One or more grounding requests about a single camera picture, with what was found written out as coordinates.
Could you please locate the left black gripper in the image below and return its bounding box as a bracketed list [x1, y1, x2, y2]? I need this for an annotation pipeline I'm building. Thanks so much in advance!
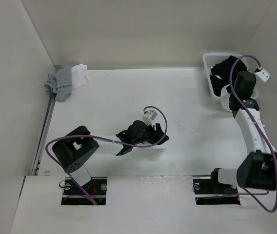
[132, 121, 168, 145]

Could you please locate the white tank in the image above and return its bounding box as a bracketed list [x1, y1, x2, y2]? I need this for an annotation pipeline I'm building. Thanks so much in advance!
[71, 64, 90, 90]
[220, 84, 232, 112]

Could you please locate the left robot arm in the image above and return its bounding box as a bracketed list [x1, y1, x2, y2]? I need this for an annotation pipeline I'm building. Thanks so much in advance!
[52, 120, 169, 195]

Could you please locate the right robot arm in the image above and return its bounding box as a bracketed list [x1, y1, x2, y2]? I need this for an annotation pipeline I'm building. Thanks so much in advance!
[208, 71, 277, 193]

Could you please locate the black tank top pile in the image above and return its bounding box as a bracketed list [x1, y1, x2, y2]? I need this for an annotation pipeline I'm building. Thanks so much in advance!
[210, 56, 237, 97]

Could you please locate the folded white tank top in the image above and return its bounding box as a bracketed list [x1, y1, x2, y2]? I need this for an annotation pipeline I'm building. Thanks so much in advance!
[71, 64, 90, 90]

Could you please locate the folded grey tank top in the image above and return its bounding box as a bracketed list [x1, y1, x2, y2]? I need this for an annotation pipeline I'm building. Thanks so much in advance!
[44, 66, 73, 102]

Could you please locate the white plastic basket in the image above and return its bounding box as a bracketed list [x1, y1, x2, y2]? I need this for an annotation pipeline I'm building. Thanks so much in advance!
[202, 52, 260, 100]

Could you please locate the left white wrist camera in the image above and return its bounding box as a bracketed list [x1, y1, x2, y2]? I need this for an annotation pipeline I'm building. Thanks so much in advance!
[142, 110, 158, 126]

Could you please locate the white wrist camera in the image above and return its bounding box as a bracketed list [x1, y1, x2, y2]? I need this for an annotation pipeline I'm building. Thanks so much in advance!
[142, 110, 158, 126]
[254, 68, 271, 83]

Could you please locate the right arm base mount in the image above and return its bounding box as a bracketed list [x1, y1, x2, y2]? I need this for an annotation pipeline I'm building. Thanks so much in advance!
[193, 176, 240, 205]

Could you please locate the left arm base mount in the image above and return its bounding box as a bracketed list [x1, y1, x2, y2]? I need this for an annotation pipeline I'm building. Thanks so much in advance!
[59, 176, 108, 206]

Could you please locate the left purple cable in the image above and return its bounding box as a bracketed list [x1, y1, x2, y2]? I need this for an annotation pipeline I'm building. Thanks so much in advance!
[45, 105, 169, 205]

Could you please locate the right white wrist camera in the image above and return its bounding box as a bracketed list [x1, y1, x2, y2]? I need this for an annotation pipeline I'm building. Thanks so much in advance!
[254, 68, 271, 83]

